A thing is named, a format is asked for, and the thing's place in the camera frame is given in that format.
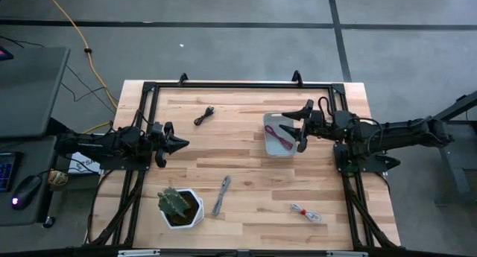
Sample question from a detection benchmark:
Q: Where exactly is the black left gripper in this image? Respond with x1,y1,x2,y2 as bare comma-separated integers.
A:
151,121,190,169

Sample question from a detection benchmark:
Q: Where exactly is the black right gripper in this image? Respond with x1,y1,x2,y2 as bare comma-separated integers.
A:
279,99,334,153

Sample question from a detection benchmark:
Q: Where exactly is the red USB-C cable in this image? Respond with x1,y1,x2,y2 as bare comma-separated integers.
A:
264,124,294,151

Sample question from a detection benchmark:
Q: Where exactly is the grey plastic bin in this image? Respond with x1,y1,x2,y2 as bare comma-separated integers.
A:
262,112,300,159

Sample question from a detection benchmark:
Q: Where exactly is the black USB-C cable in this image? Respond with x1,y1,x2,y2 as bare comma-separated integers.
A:
193,105,216,127

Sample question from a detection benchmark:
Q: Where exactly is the grey USB-C cable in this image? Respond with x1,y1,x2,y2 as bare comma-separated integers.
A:
211,175,232,218

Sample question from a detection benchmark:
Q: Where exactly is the white cable with red tie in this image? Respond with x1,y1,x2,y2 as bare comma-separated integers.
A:
289,203,323,224

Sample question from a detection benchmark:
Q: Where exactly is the green cactus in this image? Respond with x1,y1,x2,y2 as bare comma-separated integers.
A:
157,186,192,219

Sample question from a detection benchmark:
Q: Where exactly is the white hexagonal planter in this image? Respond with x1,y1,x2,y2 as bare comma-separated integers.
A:
160,188,206,230

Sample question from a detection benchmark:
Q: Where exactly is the brown round object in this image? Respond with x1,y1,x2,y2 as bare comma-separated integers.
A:
46,169,69,188

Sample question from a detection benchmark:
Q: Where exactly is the dark grey desk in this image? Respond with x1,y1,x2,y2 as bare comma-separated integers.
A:
0,136,57,228

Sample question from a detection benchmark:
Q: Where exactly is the grey desk top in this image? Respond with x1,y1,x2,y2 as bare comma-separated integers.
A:
0,46,72,139

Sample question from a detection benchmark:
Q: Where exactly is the black computer mouse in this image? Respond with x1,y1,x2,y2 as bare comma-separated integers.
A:
10,174,43,211

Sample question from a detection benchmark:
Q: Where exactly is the dark grey metal table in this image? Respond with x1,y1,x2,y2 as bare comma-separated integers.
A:
432,90,477,206

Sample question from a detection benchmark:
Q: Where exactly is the black backlit keyboard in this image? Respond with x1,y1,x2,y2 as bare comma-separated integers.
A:
0,150,20,194

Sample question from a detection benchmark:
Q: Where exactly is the small lit screen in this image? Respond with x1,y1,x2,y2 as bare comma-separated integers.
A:
0,46,15,63

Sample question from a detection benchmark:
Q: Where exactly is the black aluminium table frame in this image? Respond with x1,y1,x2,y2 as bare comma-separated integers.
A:
82,69,402,253

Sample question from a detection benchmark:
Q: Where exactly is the silver metal bracket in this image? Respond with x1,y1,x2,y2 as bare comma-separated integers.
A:
326,250,369,257
117,249,162,257

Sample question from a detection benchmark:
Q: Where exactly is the thin black floor cable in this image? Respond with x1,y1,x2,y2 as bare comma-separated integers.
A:
0,34,117,115

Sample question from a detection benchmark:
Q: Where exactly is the yellow extension cord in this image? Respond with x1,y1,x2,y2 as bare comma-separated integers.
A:
41,0,120,135

